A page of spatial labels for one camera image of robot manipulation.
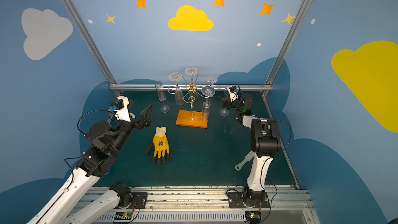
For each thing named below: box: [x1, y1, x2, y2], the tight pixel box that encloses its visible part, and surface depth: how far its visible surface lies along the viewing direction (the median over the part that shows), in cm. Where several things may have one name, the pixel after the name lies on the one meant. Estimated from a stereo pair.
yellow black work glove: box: [145, 126, 170, 165], surface depth 92 cm
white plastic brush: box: [234, 149, 255, 171], surface depth 90 cm
